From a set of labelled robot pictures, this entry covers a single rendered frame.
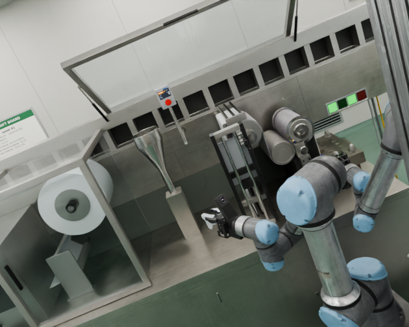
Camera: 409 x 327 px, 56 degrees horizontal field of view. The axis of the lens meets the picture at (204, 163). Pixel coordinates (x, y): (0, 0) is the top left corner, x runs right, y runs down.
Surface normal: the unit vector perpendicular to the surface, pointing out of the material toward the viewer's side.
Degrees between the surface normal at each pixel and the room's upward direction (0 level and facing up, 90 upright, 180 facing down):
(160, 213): 90
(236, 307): 90
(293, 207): 83
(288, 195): 83
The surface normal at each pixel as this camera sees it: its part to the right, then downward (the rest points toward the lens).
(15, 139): 0.11, 0.31
